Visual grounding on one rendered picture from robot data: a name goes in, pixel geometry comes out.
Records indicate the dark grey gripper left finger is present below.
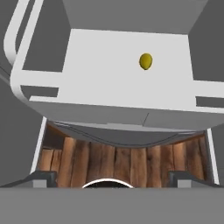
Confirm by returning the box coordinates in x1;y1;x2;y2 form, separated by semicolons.
0;170;59;189

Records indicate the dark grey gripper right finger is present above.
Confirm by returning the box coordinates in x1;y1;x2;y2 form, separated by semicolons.
168;170;224;189

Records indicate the white fridge drawer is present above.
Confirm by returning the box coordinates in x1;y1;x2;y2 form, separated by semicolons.
10;28;224;132

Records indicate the round black white-rimmed object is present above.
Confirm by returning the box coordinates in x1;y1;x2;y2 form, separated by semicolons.
81;178;135;189

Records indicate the yellow lemon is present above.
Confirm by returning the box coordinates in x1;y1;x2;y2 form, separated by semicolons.
138;52;154;71

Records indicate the grey curved drawer handle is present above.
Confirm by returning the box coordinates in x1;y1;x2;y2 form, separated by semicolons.
52;121;206;149

